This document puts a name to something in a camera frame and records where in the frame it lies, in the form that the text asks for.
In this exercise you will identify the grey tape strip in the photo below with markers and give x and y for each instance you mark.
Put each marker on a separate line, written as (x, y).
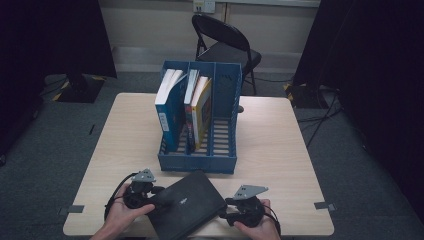
(75, 209)
(325, 206)

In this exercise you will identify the black stand base yellow tape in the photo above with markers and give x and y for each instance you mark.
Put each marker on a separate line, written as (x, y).
(306, 95)
(80, 88)

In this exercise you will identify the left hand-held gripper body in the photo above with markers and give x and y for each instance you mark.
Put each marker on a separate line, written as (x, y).
(136, 198)

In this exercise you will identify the yellow book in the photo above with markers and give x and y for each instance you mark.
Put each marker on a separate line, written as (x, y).
(201, 113)

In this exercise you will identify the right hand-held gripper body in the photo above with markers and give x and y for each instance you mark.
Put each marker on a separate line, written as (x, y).
(250, 211)

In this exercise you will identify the red illustrated book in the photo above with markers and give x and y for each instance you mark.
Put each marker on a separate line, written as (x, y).
(190, 90)

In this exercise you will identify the person's left hand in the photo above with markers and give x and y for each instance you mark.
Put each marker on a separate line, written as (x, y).
(125, 216)

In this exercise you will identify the person's right hand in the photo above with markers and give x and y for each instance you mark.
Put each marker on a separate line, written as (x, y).
(263, 230)

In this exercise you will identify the blue book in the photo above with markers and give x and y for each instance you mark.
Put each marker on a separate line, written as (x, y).
(170, 110)

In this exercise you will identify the black curtain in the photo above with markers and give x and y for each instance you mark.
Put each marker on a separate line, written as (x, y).
(373, 66)
(50, 36)

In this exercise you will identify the blue plastic file rack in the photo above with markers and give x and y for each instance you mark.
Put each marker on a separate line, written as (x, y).
(221, 100)

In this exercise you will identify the white wall socket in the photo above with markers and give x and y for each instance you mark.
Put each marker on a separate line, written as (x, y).
(204, 6)

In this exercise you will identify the black folding chair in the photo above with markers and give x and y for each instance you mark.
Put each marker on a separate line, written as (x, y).
(230, 50)

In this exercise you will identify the small dark object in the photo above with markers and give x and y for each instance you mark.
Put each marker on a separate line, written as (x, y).
(240, 109)

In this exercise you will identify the black book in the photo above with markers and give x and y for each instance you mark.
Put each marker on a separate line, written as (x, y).
(190, 206)

